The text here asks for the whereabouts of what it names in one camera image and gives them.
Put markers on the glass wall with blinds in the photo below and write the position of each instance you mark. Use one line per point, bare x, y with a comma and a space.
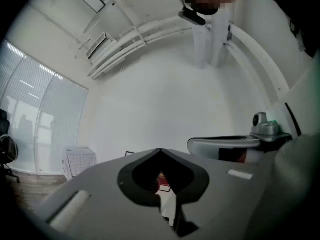
50, 109

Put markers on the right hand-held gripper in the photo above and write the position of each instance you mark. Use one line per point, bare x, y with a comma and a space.
300, 104

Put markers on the grey gripper fisheye camera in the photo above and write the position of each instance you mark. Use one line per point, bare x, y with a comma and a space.
260, 120

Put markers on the white vertical wall pipes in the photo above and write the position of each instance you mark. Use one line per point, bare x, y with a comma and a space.
250, 66

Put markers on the black head-mounted camera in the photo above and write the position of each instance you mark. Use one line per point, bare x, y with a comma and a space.
192, 17

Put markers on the white air vent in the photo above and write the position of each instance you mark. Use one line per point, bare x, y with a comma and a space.
98, 45

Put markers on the white pipe bundle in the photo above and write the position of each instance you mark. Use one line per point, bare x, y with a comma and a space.
130, 46

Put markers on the checkered cloth covered table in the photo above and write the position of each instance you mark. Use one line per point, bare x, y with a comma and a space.
78, 161

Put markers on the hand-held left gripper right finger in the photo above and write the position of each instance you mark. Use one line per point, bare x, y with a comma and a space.
225, 196

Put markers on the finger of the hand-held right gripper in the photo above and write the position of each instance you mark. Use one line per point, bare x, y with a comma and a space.
212, 142

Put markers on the white ceiling duct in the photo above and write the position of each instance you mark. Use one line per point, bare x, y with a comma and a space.
220, 39
200, 46

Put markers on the black office chair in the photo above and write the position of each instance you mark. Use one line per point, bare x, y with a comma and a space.
6, 146

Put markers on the red hardcover book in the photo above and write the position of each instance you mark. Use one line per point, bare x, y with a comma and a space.
163, 179

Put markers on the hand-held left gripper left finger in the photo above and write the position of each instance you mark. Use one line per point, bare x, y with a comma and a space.
100, 196

